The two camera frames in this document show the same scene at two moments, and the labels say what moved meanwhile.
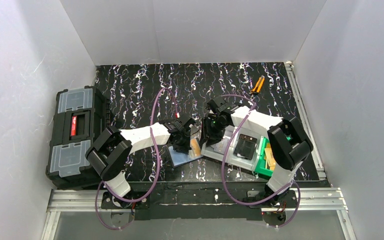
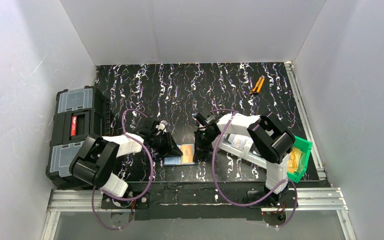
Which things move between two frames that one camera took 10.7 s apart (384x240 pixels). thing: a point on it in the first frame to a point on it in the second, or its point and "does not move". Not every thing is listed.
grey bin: [242, 162] to [252, 154]
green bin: [260, 168] to [305, 147]
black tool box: [79, 115] does not move
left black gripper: [181, 143] to [164, 145]
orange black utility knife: [258, 87] does not move
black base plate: [198, 201] does not move
